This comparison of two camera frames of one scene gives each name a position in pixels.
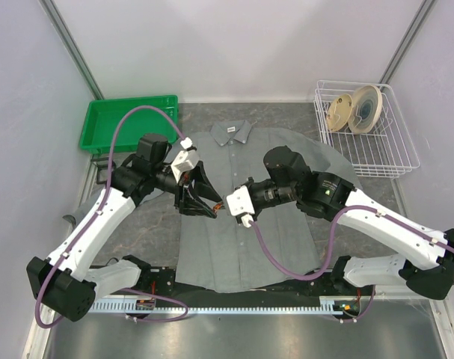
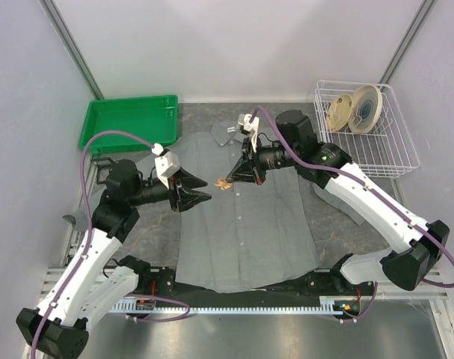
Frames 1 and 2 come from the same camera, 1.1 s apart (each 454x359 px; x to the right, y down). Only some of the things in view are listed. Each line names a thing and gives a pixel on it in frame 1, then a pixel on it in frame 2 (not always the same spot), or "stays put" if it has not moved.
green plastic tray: (102, 116) stays put
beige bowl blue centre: (367, 102) stays put
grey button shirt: (215, 254) stays put
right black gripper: (256, 211) -> (244, 171)
